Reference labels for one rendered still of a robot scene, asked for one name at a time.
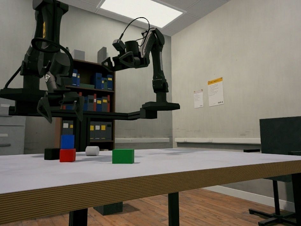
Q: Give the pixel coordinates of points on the blue cylinder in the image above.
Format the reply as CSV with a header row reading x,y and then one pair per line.
x,y
67,141

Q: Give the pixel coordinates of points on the white cylinder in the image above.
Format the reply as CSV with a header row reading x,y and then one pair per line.
x,y
92,151

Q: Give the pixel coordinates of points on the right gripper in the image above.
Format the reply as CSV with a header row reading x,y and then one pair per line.
x,y
57,97

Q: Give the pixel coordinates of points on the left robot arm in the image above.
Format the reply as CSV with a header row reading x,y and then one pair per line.
x,y
152,43

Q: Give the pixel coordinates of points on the red cube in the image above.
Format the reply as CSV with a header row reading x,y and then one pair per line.
x,y
67,155

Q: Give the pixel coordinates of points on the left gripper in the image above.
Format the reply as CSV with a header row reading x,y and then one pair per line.
x,y
122,61

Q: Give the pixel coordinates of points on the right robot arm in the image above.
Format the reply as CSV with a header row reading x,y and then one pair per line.
x,y
37,64

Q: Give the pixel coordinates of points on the green rectangular block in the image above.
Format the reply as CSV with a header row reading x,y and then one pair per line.
x,y
123,156

